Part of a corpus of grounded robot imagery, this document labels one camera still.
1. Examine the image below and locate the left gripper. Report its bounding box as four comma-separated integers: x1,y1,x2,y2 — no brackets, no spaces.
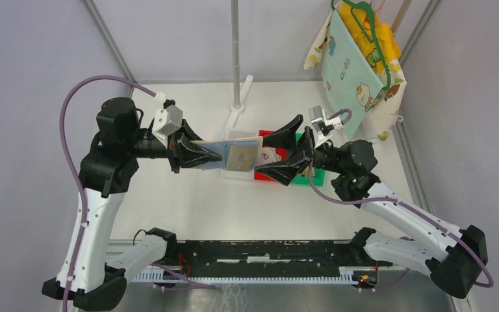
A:
126,118,222,173

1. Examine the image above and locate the green plastic bin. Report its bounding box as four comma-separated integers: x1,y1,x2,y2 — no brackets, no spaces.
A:
292,132,327,186

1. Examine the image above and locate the mint cartoon cloth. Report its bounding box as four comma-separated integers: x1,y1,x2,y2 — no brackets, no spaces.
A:
321,11,385,138

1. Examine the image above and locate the yellow cloth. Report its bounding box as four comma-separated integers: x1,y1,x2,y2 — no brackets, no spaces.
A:
340,3,402,74

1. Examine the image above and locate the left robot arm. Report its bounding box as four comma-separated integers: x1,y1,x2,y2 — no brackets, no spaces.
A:
42,97,222,311

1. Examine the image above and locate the cream patterned cloth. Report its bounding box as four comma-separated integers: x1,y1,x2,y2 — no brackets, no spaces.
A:
303,1,407,140

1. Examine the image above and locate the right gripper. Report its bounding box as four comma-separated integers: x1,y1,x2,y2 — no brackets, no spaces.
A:
255,114,346,185

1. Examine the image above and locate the green clothes hanger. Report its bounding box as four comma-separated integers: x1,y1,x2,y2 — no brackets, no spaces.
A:
331,0,393,91

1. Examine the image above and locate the red plastic bin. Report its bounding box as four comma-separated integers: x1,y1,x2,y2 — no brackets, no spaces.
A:
253,146,286,182

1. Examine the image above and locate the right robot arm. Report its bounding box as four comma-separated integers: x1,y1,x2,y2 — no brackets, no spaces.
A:
256,115,494,299

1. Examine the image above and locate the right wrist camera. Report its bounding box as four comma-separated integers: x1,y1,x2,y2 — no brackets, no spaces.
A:
309,106,343,148

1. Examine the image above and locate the white stand base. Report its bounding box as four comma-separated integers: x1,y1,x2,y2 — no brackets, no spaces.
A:
222,75,254,137

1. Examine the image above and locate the grey stand pole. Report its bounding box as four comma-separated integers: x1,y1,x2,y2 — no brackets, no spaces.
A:
231,0,240,85

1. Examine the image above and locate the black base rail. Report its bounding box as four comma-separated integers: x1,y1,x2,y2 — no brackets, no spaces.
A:
151,240,393,278

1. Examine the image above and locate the beige card holder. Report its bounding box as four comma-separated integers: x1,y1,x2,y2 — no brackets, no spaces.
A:
189,136,264,171

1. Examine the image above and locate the white cable duct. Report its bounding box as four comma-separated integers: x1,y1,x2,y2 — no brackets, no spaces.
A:
130,268,358,285

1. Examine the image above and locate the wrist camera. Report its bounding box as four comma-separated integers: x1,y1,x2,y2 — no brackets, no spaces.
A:
151,100,183,146
309,106,343,148

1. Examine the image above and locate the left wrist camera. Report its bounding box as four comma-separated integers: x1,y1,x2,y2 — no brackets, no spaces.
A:
151,100,183,146

